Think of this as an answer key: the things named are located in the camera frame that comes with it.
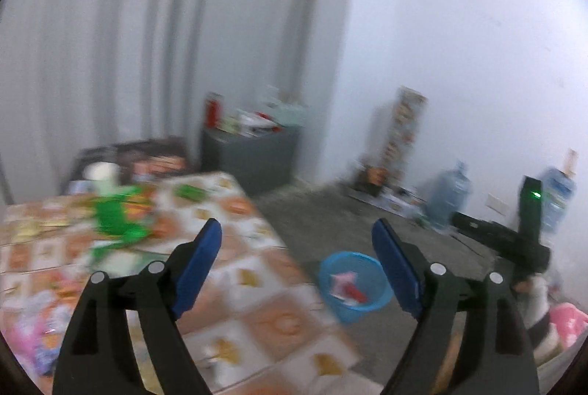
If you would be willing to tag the grey cabinet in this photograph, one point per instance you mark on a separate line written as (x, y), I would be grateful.
(259, 163)

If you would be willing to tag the mint green organizer basket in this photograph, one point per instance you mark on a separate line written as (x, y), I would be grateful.
(289, 114)

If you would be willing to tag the dark printed box behind table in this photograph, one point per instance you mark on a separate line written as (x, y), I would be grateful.
(138, 161)

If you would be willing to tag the blue water jug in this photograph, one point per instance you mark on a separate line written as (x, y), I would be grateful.
(558, 190)
(448, 195)

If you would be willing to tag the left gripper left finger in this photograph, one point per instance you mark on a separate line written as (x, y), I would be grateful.
(97, 357)

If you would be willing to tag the red thermos bottle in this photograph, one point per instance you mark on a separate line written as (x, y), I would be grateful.
(213, 110)

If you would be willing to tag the yellow orange snack bag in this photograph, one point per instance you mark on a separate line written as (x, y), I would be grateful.
(37, 334)

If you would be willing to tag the small green candy packet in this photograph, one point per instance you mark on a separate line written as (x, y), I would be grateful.
(190, 193)

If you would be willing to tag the grey curtain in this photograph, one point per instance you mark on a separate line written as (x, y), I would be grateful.
(82, 73)

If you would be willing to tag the green snack bag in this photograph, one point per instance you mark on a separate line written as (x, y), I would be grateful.
(124, 218)

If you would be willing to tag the patterned tablecloth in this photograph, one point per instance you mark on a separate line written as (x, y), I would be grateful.
(258, 325)

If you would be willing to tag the white paper cup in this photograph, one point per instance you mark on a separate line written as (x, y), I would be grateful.
(103, 176)

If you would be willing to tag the pink plastic bag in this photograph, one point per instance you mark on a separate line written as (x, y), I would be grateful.
(570, 322)

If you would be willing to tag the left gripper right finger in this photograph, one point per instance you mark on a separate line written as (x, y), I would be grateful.
(496, 355)

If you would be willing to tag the blue plastic waste basket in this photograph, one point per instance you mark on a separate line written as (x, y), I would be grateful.
(371, 280)

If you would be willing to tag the pink cloth pack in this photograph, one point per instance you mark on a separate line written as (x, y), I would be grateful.
(344, 288)

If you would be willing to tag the dark snack box on floor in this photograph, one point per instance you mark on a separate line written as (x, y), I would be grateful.
(371, 180)

